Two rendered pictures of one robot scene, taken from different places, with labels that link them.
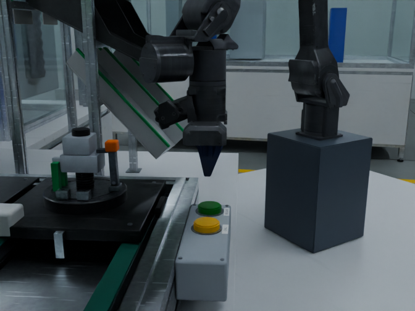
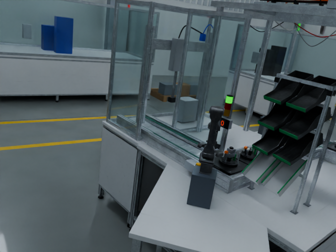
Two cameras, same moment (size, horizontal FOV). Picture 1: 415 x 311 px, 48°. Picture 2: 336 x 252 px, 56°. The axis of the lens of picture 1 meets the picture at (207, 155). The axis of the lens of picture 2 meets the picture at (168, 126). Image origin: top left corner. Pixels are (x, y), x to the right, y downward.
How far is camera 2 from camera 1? 255 cm
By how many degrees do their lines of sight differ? 123
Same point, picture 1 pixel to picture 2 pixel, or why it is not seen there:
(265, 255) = not seen: hidden behind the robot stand
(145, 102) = (269, 169)
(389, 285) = (167, 190)
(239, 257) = not seen: hidden behind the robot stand
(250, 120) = not seen: outside the picture
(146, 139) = (247, 169)
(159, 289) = (185, 154)
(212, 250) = (190, 161)
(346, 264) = (180, 192)
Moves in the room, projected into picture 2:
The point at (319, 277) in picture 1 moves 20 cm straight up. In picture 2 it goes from (181, 187) to (186, 159)
